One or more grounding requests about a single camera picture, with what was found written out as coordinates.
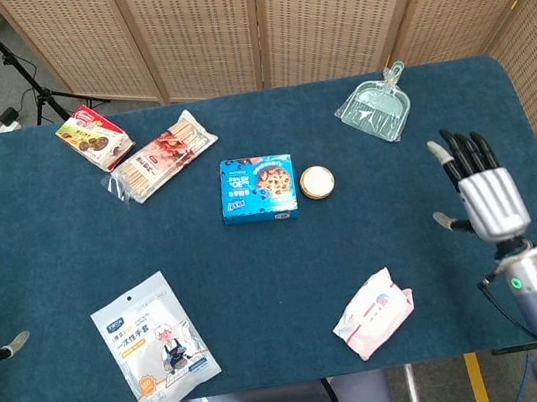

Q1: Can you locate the blue cookie box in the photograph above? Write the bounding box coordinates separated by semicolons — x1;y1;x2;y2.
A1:
214;149;302;231

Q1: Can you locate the silver table leg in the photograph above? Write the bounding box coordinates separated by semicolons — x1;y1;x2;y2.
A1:
402;363;424;402

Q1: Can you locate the white power strip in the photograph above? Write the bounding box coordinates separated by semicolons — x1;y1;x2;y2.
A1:
0;106;24;135

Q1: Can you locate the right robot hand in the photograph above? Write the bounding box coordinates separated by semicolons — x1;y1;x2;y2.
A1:
419;118;535;252

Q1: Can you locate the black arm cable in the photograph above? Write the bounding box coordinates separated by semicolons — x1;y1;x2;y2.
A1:
475;266;537;359

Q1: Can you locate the black tripod stand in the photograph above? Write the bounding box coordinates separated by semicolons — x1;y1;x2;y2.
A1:
0;0;113;133

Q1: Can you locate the red white chocolate snack box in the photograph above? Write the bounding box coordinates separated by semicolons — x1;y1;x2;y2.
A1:
51;98;139;180

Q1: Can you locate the green dustpan in plastic wrap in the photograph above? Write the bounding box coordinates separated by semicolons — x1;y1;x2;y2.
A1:
327;59;417;152

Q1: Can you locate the biscuit sticks plastic pack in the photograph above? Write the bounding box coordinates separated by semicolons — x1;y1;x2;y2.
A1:
92;105;227;210

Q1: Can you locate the disposable gloves white bag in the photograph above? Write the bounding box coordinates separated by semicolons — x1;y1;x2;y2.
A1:
84;263;228;402

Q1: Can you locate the pink wet wipes pack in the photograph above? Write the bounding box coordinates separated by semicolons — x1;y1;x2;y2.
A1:
324;263;423;365

